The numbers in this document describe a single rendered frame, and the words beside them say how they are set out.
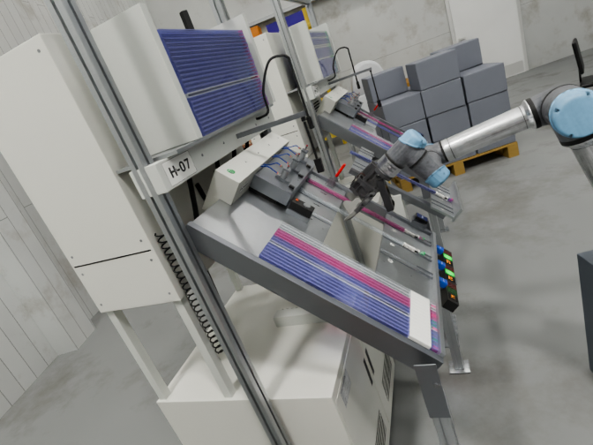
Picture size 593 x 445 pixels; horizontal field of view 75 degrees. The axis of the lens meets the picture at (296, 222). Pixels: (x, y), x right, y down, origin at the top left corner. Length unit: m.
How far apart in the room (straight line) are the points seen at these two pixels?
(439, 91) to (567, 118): 2.97
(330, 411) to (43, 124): 1.08
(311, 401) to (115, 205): 0.77
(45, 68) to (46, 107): 0.09
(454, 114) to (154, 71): 3.50
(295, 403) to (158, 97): 0.92
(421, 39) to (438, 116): 4.98
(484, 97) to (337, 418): 3.60
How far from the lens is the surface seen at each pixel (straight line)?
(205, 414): 1.46
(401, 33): 8.96
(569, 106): 1.24
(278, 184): 1.23
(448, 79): 4.17
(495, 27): 9.43
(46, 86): 1.12
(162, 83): 1.04
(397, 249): 1.37
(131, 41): 1.07
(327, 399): 1.20
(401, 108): 4.06
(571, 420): 1.88
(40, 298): 3.87
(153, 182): 0.95
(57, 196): 1.23
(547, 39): 9.91
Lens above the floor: 1.44
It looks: 19 degrees down
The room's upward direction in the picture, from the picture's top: 21 degrees counter-clockwise
